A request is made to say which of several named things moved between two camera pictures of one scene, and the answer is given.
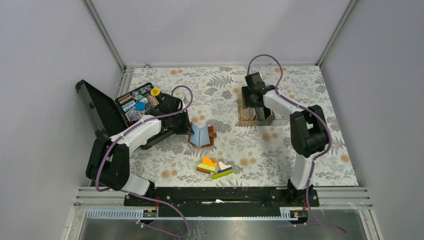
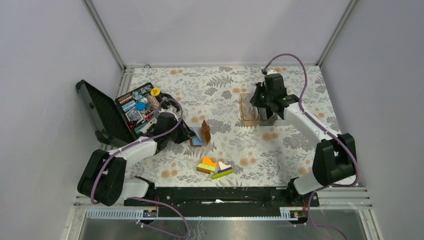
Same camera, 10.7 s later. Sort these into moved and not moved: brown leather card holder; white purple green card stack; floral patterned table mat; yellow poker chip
Moved: brown leather card holder
Not moved: floral patterned table mat; white purple green card stack; yellow poker chip
